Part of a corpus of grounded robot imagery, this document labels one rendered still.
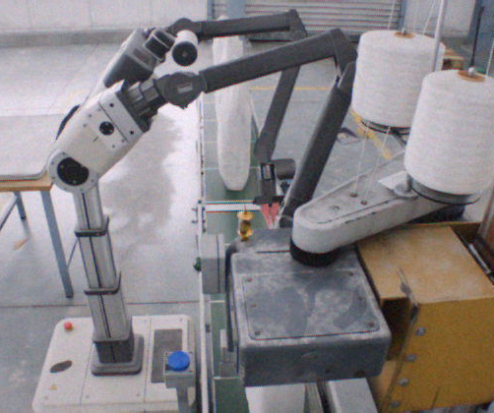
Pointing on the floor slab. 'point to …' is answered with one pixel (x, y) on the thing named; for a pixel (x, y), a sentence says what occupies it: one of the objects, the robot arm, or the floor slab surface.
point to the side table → (23, 218)
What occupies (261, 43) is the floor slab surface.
